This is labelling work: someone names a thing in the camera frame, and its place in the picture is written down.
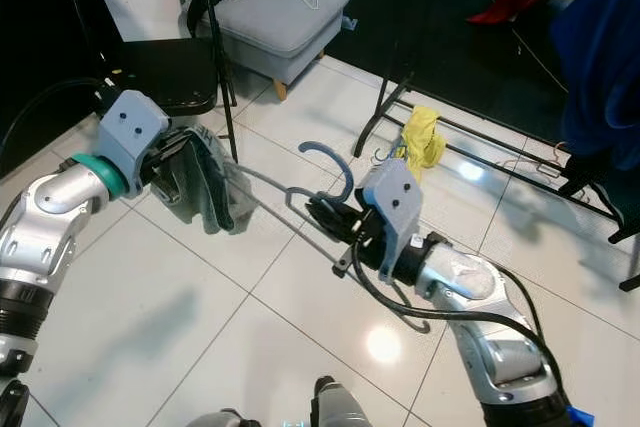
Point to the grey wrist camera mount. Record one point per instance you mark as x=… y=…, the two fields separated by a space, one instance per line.
x=135 y=132
x=395 y=202

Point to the grey blue towel garment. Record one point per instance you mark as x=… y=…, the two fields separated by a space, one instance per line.
x=210 y=192

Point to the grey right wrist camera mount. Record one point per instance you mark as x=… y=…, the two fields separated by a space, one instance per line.
x=395 y=202

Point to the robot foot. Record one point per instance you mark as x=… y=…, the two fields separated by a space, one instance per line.
x=342 y=407
x=240 y=419

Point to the blue shirt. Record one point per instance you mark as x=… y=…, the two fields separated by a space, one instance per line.
x=600 y=67

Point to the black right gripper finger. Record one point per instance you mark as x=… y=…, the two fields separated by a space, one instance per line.
x=335 y=234
x=330 y=207

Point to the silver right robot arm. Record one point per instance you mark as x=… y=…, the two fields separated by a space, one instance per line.
x=470 y=282

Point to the grey plastic hanger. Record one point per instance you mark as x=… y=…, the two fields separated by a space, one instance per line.
x=340 y=155

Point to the black folding chair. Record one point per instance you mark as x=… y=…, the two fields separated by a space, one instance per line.
x=160 y=72

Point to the yellow cloth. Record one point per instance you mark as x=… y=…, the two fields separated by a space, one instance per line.
x=422 y=142

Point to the black metal clothes rack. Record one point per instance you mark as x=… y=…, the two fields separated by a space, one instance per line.
x=385 y=107

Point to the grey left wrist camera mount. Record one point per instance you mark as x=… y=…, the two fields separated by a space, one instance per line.
x=135 y=132

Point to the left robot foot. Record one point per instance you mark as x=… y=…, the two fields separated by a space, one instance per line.
x=240 y=419

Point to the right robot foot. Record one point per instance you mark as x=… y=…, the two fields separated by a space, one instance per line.
x=342 y=407

